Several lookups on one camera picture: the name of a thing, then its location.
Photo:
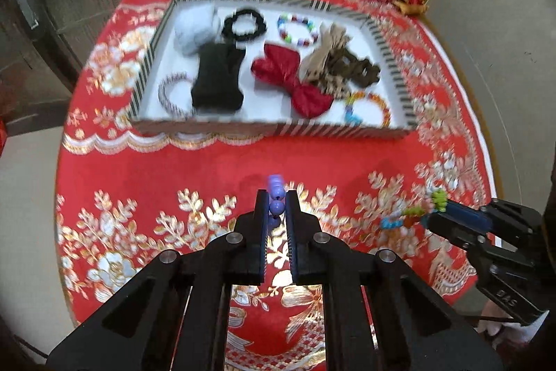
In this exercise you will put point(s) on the white fluffy scrunchie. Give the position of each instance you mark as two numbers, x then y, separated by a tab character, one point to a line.
195	30

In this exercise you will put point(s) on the person's right hand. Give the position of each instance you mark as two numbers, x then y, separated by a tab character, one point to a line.
495	316

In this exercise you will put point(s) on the black velvet bow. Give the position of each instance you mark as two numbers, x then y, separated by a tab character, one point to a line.
217	80

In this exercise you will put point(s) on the dark brown scrunchie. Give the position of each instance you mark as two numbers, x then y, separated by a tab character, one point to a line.
362	71

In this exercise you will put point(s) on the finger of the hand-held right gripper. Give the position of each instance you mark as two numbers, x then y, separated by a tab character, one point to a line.
469	215
451	232

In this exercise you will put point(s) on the silver striped bangle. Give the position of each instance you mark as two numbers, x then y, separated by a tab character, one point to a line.
161	95

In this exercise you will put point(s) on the striped jewelry tray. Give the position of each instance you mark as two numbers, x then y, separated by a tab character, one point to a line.
260	106

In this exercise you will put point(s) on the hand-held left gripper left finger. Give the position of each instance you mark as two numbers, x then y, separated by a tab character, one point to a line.
262	236

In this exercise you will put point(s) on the red gold floral tablecloth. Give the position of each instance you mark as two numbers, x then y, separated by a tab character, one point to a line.
173	166

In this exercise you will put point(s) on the beige fabric bow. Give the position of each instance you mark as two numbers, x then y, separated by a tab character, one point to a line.
325	49

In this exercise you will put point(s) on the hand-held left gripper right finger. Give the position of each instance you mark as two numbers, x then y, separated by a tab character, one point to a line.
292	236

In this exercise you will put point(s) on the black scrunchie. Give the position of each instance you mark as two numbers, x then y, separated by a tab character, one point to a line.
226	27

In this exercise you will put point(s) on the dark red satin bow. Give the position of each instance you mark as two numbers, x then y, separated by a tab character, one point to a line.
282	66

